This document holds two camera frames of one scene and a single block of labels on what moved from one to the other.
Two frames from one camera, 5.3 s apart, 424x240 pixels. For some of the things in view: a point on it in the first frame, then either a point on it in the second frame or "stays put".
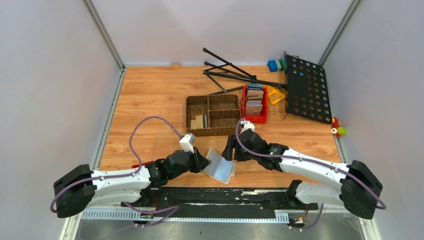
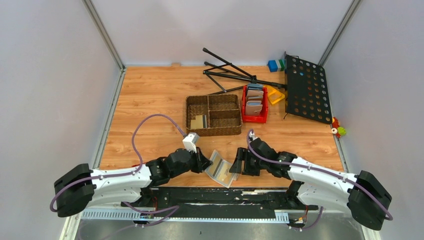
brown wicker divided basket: x=211 y=115 stays put
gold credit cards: x=198 y=122 stays put
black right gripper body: x=240 y=154 -> x=251 y=167
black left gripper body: x=194 y=164 stays put
